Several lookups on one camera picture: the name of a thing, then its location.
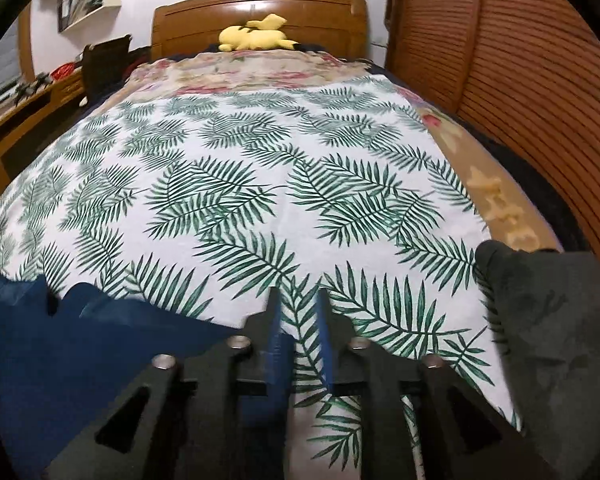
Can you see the yellow plush toy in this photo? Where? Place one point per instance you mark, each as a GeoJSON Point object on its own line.
{"type": "Point", "coordinates": [255, 37]}

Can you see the dark grey cloth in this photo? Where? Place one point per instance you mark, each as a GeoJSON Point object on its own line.
{"type": "Point", "coordinates": [555, 340]}

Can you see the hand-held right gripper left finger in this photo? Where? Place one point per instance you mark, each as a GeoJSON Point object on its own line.
{"type": "Point", "coordinates": [276, 360]}

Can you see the wooden louvred wardrobe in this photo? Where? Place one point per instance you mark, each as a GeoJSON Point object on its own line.
{"type": "Point", "coordinates": [505, 50]}

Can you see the navy blue suit jacket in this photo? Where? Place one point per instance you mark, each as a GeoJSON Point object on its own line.
{"type": "Point", "coordinates": [55, 360]}

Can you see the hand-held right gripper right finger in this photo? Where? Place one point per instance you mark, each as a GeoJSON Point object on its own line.
{"type": "Point", "coordinates": [326, 345]}

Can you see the wooden bed headboard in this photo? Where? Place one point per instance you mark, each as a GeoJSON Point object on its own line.
{"type": "Point", "coordinates": [205, 25]}

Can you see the wooden desk with cabinets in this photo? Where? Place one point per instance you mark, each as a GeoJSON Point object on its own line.
{"type": "Point", "coordinates": [10, 130]}

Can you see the floral blanket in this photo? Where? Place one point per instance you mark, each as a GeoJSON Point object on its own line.
{"type": "Point", "coordinates": [260, 72]}

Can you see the clutter on desk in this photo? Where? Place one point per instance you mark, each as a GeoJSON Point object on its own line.
{"type": "Point", "coordinates": [40, 82]}

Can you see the wooden window frame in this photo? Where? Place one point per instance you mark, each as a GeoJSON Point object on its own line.
{"type": "Point", "coordinates": [26, 45]}

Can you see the leaf print bed sheet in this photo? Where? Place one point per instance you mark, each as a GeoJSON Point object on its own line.
{"type": "Point", "coordinates": [260, 170]}

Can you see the dark chair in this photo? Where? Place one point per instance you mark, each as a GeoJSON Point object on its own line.
{"type": "Point", "coordinates": [107, 67]}

